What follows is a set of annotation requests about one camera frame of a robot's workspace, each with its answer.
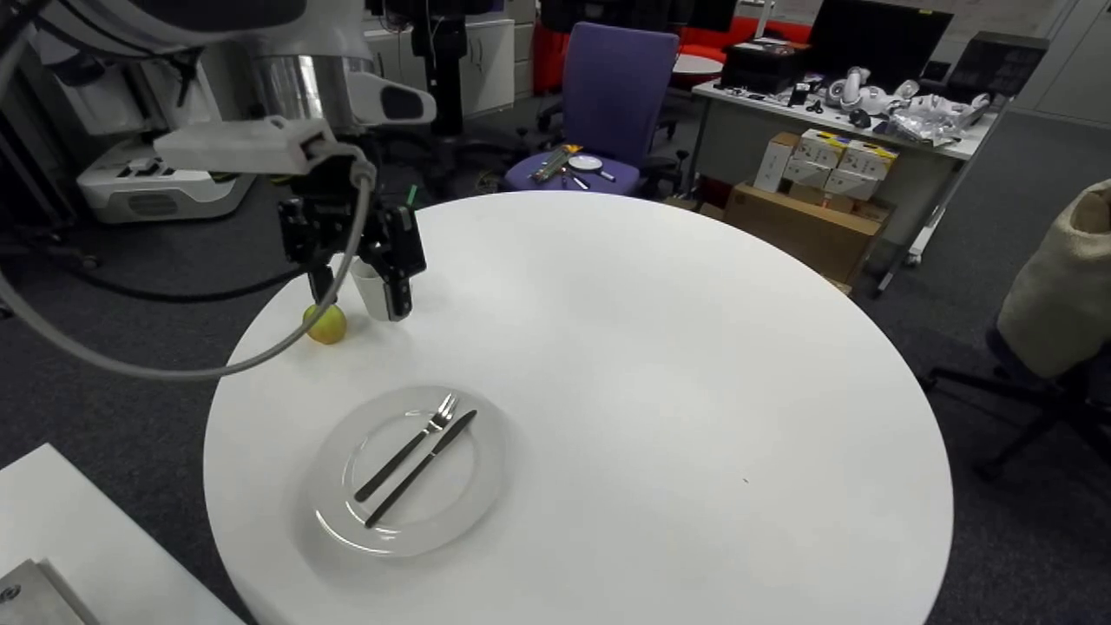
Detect green dark flat pack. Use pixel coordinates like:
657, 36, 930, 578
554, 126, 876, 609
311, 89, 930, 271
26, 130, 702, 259
531, 143, 578, 187

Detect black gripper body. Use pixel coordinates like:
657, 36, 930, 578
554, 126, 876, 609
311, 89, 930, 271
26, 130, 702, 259
275, 155, 390, 275

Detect small black monitor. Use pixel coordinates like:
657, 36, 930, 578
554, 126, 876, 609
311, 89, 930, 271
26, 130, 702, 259
943, 33, 1051, 105

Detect white side table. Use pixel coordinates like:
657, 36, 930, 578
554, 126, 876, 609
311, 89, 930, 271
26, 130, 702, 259
0, 440, 245, 625

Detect white cluttered desk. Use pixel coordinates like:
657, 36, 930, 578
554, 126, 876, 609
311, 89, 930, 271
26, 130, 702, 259
689, 78, 998, 283

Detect black floor cable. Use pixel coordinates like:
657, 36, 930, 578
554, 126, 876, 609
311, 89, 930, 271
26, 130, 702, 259
19, 236, 297, 310

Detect black box on desk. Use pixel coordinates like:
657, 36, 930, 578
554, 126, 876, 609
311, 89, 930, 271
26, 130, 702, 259
720, 39, 816, 98

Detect pile of white robot parts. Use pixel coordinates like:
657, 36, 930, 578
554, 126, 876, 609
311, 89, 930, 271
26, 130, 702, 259
790, 63, 998, 150

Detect grey metal plate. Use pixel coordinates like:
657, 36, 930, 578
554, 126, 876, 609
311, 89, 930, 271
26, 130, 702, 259
0, 556, 104, 625

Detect yellow red apple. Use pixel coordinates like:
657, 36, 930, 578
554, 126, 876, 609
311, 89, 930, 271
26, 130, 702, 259
303, 299, 350, 349

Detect white machine base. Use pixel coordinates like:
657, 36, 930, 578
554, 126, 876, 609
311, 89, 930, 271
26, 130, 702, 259
73, 135, 253, 230

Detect brown cardboard box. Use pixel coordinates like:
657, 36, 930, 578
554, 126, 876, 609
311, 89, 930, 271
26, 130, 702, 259
722, 180, 897, 290

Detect long gripper cable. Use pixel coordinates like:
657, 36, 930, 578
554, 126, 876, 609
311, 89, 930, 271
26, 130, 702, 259
0, 148, 383, 387

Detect white yellow carton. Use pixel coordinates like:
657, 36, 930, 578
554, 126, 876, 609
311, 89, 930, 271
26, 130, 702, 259
753, 130, 806, 197
790, 126, 846, 196
825, 135, 902, 209

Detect beige jacket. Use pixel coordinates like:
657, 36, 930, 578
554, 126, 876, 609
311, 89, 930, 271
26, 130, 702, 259
995, 176, 1111, 384

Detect black handled fork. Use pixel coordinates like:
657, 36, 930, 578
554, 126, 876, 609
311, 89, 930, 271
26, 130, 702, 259
350, 394, 461, 504

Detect black office chair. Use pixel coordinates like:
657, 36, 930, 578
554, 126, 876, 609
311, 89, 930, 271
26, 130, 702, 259
924, 328, 1111, 480

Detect black handled knife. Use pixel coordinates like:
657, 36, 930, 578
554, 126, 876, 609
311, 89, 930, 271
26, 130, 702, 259
362, 407, 483, 532

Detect white dinner plate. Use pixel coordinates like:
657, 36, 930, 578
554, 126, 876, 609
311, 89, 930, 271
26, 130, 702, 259
294, 384, 514, 564

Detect purple office chair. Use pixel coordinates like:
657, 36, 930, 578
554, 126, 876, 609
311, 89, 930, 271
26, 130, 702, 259
501, 19, 686, 202

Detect large black monitor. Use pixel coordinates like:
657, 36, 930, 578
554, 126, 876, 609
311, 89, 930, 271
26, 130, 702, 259
809, 0, 959, 92

